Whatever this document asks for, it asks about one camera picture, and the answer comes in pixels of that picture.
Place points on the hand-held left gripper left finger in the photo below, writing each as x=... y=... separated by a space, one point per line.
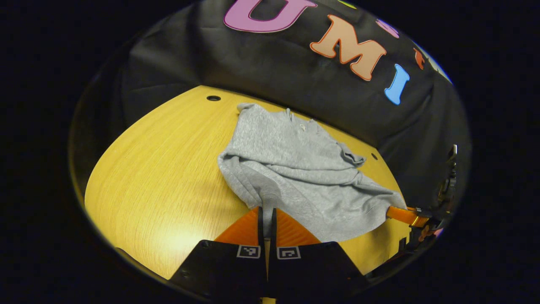
x=260 y=230

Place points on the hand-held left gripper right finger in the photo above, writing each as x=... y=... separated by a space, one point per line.
x=273 y=230

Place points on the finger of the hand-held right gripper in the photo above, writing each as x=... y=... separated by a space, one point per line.
x=405 y=215

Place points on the grey zip-neck sweatshirt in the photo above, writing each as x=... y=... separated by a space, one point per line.
x=295 y=169

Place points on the black backdrop cloth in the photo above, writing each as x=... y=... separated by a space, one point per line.
x=274 y=63

